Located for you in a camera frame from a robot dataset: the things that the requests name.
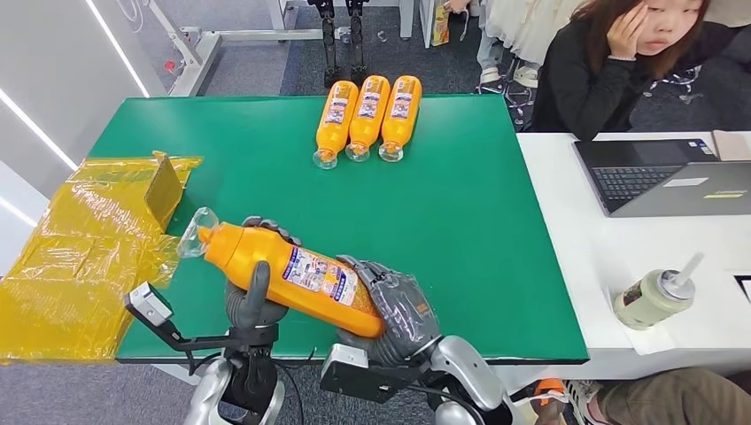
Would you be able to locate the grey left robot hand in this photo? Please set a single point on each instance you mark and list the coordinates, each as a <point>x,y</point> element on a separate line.
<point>255,308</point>

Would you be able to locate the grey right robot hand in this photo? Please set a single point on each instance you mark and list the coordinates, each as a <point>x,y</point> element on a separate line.
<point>405,317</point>

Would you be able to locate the orange bottle with clear cap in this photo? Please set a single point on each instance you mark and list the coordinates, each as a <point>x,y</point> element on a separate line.
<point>264,258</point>
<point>401,117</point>
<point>335,123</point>
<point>368,117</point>

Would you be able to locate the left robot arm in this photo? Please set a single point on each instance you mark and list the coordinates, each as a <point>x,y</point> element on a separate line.
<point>205,393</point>

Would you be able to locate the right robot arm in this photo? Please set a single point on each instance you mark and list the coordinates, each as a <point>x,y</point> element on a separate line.
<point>469,369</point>

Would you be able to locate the green table mat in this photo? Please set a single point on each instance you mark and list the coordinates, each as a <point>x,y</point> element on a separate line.
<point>440,234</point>

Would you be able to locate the small orange object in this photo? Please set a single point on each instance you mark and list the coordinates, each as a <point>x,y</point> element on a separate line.
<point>548,387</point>

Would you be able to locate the yellow plastic wrapped cardboard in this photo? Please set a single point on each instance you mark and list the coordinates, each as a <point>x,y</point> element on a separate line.
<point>76,264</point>

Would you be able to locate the white desk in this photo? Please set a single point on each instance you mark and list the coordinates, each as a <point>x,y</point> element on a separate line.
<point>586,246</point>

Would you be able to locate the pale green drink cup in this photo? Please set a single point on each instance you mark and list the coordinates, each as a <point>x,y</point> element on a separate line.
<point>645,299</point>

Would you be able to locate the white paper napkin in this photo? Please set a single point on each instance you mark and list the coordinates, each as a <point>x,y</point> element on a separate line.
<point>645,341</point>

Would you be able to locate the chrome chair base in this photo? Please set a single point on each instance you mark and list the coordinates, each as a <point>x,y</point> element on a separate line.
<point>507,94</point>

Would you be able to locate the grey laptop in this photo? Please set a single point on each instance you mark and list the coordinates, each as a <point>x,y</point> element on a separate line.
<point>633,176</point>

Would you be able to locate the background humanoid robot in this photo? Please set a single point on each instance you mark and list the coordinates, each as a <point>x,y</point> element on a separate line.
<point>330,47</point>

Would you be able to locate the person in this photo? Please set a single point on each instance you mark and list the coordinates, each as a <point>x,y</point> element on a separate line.
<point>528,29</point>
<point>675,399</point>
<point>586,88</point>

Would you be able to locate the white drinking straw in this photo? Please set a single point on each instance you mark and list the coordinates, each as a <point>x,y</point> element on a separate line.
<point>689,268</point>

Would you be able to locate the small cardboard carton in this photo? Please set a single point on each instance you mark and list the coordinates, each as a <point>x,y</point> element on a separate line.
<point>440,26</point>

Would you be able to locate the black flat device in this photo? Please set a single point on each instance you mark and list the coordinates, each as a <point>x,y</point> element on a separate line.
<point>740,279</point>

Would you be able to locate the beige notebook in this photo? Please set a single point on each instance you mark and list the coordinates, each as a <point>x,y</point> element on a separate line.
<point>733,146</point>

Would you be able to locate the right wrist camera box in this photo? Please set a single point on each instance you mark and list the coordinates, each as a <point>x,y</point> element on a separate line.
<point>352,375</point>

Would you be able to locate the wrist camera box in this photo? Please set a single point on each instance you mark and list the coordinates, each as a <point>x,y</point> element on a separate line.
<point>147,302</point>
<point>352,375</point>

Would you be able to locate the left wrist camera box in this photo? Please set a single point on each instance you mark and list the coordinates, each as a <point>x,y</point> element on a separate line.
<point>147,302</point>

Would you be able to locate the white robot support frame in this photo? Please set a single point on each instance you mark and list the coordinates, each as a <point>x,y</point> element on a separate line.
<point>196,64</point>

